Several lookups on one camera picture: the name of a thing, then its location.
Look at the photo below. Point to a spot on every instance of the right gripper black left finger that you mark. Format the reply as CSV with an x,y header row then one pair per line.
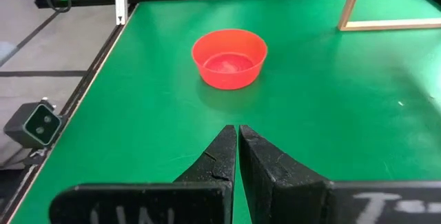
x,y
193,200

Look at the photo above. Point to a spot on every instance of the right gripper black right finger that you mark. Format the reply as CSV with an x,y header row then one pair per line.
x,y
293,196

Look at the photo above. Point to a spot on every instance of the red plastic bowl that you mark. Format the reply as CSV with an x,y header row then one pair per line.
x,y
229,65

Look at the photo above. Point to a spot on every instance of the wooden slatted shelf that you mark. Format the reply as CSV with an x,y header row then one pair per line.
x,y
351,3

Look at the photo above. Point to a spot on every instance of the green table mat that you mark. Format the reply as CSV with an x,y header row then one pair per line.
x,y
310,96

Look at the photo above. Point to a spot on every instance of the black table-level camera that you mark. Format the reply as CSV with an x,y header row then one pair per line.
x,y
34,124

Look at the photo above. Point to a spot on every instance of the white upright bracket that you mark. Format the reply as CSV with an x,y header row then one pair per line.
x,y
121,0

